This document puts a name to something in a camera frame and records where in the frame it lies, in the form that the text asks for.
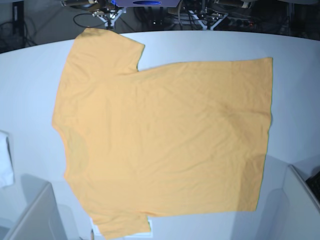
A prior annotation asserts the orange yellow T-shirt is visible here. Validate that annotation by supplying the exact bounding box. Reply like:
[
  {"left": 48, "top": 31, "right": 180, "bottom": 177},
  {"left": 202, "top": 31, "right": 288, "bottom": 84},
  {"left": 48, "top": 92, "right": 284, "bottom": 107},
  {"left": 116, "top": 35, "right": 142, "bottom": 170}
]
[{"left": 52, "top": 28, "right": 273, "bottom": 239}]

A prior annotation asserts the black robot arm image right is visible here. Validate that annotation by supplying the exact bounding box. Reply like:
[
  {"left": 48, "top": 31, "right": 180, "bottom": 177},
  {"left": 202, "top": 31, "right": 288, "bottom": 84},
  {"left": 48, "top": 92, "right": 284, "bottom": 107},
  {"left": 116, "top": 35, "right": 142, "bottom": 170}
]
[{"left": 184, "top": 0, "right": 253, "bottom": 31}]

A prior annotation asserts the white cloth at left edge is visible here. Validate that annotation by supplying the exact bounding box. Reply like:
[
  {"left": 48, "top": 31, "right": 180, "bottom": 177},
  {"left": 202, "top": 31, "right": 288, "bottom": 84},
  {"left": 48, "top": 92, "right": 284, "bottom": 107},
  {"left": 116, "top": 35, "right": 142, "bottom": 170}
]
[{"left": 0, "top": 131, "right": 15, "bottom": 188}]

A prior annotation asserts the grey bin lower right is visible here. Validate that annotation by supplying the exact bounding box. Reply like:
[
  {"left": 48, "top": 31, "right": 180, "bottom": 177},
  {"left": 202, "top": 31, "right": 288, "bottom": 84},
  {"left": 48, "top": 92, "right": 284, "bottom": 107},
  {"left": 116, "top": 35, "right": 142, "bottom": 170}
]
[{"left": 255, "top": 165, "right": 320, "bottom": 240}]

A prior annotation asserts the grey bin lower left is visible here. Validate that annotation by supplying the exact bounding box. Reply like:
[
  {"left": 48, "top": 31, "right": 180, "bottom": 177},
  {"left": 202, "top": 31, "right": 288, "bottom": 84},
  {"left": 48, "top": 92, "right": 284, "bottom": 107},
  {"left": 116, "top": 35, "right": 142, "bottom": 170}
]
[{"left": 0, "top": 174, "right": 67, "bottom": 240}]

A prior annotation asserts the grey bin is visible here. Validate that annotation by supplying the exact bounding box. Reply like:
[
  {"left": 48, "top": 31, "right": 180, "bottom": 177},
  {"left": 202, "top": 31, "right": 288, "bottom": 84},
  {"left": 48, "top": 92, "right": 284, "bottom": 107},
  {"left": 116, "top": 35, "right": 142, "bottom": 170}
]
[
  {"left": 255, "top": 165, "right": 320, "bottom": 240},
  {"left": 0, "top": 174, "right": 67, "bottom": 240}
]

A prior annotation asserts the wooden pencil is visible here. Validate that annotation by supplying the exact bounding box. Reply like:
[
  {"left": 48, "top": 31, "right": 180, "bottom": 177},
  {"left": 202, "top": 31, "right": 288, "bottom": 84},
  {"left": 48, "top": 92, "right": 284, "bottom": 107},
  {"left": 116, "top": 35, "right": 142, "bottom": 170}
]
[{"left": 90, "top": 230, "right": 95, "bottom": 240}]

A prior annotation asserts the black robot arm image left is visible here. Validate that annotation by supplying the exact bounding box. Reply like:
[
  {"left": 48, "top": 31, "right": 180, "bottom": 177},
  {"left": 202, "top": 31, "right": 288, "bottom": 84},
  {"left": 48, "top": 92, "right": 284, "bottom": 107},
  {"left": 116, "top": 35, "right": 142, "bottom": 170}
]
[{"left": 60, "top": 0, "right": 127, "bottom": 30}]

